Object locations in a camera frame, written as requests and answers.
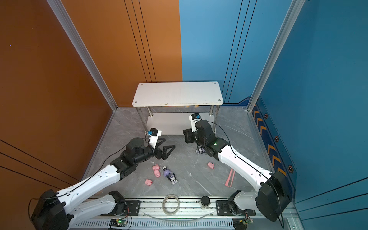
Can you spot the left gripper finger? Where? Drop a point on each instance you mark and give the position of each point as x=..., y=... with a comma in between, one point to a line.
x=159, y=142
x=167, y=150

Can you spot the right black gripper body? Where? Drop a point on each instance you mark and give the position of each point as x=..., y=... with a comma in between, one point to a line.
x=191, y=137

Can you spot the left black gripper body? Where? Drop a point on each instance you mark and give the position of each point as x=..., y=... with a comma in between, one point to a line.
x=156, y=153

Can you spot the black white kuromi figure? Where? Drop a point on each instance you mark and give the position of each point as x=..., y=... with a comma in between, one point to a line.
x=173, y=180
x=201, y=150

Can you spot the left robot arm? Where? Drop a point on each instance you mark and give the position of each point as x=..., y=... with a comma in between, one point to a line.
x=66, y=207

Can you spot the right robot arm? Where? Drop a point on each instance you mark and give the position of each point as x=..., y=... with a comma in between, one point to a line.
x=271, y=195

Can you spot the white two-tier shelf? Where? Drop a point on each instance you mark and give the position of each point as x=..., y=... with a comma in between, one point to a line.
x=175, y=94

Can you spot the pink pig toy lower middle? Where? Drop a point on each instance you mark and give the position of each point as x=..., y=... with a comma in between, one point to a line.
x=157, y=173

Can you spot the purple Kuromi figure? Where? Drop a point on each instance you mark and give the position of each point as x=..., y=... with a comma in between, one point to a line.
x=168, y=174

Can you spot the pink pig toy front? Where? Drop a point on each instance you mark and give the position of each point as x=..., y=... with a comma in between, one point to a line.
x=148, y=182

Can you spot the pink utility knife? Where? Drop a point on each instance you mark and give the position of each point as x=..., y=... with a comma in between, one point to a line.
x=230, y=178

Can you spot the black capped small jar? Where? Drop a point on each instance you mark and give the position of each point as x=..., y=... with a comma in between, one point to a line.
x=205, y=202

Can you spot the green circuit board left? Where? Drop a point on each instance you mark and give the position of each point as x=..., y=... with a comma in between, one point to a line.
x=118, y=223

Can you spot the green circuit board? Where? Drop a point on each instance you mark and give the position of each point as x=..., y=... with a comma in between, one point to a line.
x=246, y=222
x=118, y=223

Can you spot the green circuit board right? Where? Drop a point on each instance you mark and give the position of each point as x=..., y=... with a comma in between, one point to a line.
x=246, y=222

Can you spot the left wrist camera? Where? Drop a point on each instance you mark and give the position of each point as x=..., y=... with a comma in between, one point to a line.
x=154, y=135

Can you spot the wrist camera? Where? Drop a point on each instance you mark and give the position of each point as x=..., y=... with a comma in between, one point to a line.
x=154, y=135
x=194, y=118

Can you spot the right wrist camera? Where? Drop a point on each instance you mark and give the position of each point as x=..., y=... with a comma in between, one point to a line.
x=194, y=118

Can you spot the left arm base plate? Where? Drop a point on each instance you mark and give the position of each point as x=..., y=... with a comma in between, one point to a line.
x=130, y=208

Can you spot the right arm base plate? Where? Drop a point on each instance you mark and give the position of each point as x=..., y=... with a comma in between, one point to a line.
x=224, y=208

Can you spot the aluminium frame post right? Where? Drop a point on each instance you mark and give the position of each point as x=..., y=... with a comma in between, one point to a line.
x=286, y=27

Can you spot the aluminium frame post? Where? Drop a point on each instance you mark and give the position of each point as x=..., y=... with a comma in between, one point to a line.
x=67, y=24
x=286, y=27

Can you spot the aluminium frame post left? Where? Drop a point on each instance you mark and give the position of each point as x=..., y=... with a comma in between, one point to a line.
x=67, y=24

